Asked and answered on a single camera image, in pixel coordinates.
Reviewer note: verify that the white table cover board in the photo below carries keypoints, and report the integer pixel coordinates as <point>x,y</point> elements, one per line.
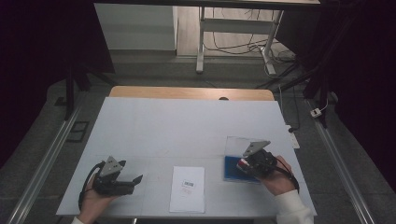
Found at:
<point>174,130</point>

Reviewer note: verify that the stack of white paper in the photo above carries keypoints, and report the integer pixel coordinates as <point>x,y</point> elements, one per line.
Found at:
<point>187,189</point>

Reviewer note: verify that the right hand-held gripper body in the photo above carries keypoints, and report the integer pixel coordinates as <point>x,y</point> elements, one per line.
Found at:
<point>263,161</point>

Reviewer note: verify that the white power strip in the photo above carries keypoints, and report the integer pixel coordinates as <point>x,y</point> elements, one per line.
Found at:
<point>315,112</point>

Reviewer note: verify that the blue stamp box clear lid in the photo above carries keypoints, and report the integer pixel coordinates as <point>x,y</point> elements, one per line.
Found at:
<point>232,169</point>

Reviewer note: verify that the person's right hand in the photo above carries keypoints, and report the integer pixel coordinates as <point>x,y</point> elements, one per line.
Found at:
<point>278,182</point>

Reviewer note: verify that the black stand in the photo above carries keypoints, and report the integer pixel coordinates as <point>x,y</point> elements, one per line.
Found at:
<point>70,90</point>
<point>314,81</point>

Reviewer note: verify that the black floor outlet frame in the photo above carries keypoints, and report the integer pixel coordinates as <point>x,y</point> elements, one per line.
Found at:
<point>78,132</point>

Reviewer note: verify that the metal floor rail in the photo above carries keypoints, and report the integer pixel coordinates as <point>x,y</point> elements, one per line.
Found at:
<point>342,165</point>
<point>40,161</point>

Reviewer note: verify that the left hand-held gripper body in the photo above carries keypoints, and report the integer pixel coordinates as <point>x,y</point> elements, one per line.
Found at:
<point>109,180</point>

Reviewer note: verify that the white desk frame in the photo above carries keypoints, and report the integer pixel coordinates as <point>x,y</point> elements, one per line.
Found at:
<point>236,25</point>

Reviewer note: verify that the grey partition panel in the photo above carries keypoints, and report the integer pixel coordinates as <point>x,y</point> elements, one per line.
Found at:
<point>134,26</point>

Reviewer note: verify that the red stamp with grey base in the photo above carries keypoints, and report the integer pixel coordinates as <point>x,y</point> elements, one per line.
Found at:
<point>243,163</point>

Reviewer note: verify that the person's left hand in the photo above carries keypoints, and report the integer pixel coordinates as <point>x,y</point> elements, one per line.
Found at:
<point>93,205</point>

